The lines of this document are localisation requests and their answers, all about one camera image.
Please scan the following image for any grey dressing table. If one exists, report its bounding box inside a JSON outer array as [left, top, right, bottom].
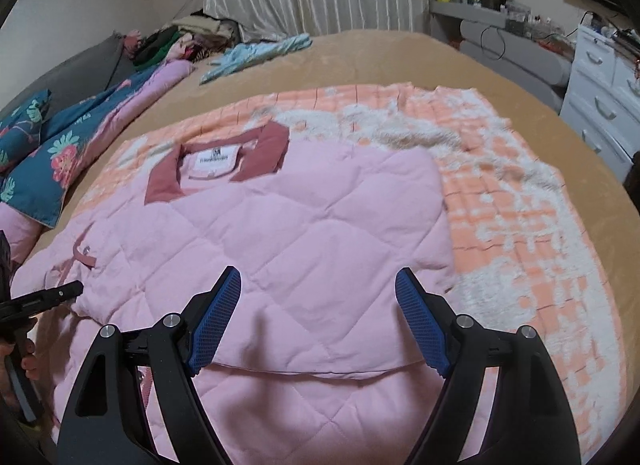
[[430, 0, 573, 111]]

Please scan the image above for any small clutter on cabinet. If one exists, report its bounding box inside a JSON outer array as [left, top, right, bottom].
[[582, 10, 640, 48]]

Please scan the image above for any bed with tan sheet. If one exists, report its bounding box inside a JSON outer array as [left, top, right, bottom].
[[0, 30, 640, 465]]

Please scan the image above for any person's left hand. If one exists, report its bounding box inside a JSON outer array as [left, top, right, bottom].
[[0, 335, 42, 428]]

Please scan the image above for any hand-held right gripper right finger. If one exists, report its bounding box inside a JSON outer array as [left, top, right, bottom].
[[394, 267, 583, 465]]

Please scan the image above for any blue floral pillow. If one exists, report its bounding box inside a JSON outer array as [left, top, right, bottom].
[[0, 89, 53, 177]]

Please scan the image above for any light blue garment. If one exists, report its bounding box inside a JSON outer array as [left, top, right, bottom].
[[199, 32, 313, 85]]

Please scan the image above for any cosmetics clutter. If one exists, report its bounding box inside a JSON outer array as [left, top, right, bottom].
[[437, 0, 576, 41]]

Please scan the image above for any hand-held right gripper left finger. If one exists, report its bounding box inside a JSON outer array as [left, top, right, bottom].
[[56, 266, 243, 465]]

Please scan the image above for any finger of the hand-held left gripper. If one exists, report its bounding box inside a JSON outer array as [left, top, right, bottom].
[[0, 280, 84, 321]]

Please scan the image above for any blue floral quilt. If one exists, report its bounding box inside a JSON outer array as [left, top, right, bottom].
[[0, 59, 195, 266]]

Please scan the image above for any pink quilted jacket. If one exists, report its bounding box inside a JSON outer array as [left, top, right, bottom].
[[10, 122, 506, 465]]

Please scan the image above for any white drawer cabinet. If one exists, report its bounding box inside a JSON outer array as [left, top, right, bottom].
[[559, 22, 640, 183]]

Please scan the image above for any orange checked fleece blanket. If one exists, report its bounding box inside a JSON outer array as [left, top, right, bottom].
[[82, 84, 626, 465]]

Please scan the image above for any black cable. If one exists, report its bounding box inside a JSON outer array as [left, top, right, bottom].
[[479, 24, 506, 59]]

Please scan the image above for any pile of mixed clothes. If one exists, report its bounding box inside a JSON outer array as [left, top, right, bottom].
[[132, 12, 241, 67]]

